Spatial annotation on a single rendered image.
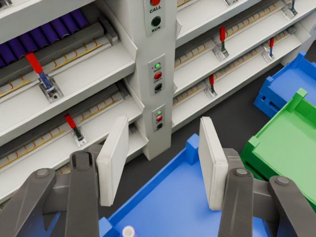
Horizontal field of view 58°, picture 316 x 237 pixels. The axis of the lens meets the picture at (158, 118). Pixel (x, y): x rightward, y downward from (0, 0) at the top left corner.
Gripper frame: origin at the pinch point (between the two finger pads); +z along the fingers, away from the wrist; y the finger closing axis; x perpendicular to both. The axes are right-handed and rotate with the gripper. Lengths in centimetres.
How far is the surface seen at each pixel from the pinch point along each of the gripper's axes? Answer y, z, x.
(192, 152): 4.3, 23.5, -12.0
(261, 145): 23, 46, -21
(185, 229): 3.6, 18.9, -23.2
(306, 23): 48, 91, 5
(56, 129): -26, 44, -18
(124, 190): -13, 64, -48
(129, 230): -4.5, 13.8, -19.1
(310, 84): 53, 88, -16
